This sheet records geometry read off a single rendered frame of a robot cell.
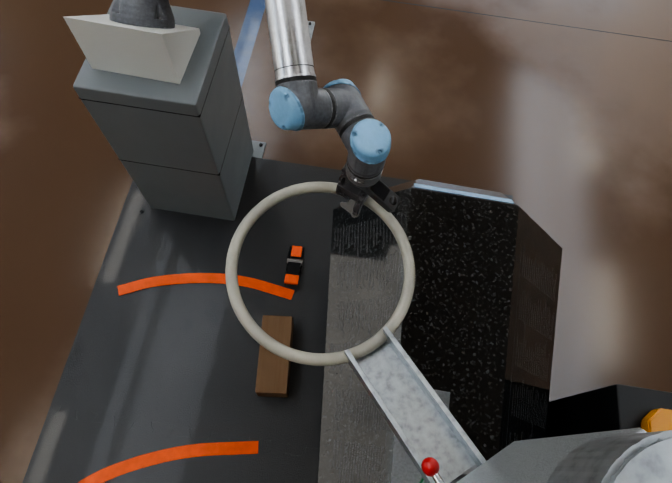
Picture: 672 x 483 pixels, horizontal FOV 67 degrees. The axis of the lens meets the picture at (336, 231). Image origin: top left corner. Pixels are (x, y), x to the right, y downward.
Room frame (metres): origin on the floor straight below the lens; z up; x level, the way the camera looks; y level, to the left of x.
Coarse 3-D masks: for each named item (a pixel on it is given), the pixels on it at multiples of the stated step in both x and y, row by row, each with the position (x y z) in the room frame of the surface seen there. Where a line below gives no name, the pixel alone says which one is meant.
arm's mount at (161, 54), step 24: (72, 24) 1.08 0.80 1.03; (96, 24) 1.07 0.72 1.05; (120, 24) 1.10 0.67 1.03; (96, 48) 1.08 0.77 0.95; (120, 48) 1.07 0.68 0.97; (144, 48) 1.06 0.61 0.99; (168, 48) 1.06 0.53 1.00; (192, 48) 1.19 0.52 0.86; (120, 72) 1.07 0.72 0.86; (144, 72) 1.06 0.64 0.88; (168, 72) 1.05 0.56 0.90
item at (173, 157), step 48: (96, 96) 1.00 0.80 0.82; (144, 96) 0.99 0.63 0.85; (192, 96) 1.01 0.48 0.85; (240, 96) 1.34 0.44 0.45; (144, 144) 1.00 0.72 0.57; (192, 144) 0.98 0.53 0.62; (240, 144) 1.23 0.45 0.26; (144, 192) 1.00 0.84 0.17; (192, 192) 0.99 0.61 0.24; (240, 192) 1.11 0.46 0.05
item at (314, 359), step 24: (288, 192) 0.65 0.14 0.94; (312, 192) 0.67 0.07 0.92; (384, 216) 0.61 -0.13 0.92; (240, 240) 0.50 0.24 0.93; (408, 240) 0.56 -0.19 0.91; (408, 264) 0.49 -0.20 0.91; (408, 288) 0.42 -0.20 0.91; (240, 312) 0.32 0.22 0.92; (264, 336) 0.27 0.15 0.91; (384, 336) 0.30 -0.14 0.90; (312, 360) 0.22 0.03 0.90; (336, 360) 0.23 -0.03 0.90
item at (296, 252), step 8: (296, 248) 0.86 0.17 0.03; (304, 248) 0.87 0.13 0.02; (288, 256) 0.82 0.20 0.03; (296, 256) 0.82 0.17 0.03; (288, 264) 0.78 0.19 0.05; (296, 264) 0.78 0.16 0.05; (288, 272) 0.74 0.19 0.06; (296, 272) 0.74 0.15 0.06; (288, 280) 0.69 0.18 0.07; (296, 280) 0.70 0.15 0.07
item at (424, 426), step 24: (360, 360) 0.24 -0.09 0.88; (384, 360) 0.24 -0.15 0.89; (408, 360) 0.23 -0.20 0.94; (384, 384) 0.18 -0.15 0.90; (408, 384) 0.18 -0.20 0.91; (384, 408) 0.12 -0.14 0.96; (408, 408) 0.13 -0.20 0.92; (432, 408) 0.13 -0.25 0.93; (408, 432) 0.08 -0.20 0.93; (432, 432) 0.08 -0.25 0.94; (456, 432) 0.08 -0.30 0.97; (432, 456) 0.03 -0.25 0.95; (456, 456) 0.04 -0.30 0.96; (480, 456) 0.04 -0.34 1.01; (432, 480) -0.01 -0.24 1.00
